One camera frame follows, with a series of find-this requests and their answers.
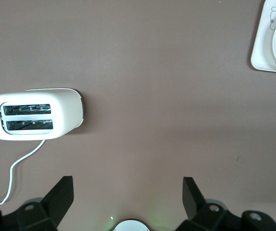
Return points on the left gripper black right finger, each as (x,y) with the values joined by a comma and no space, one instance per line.
(200,211)

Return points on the white two-slot toaster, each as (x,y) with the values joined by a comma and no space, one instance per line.
(66,108)

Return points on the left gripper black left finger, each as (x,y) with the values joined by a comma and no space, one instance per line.
(53,207)

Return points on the white rabbit print tray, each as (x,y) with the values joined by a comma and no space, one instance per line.
(263,36)

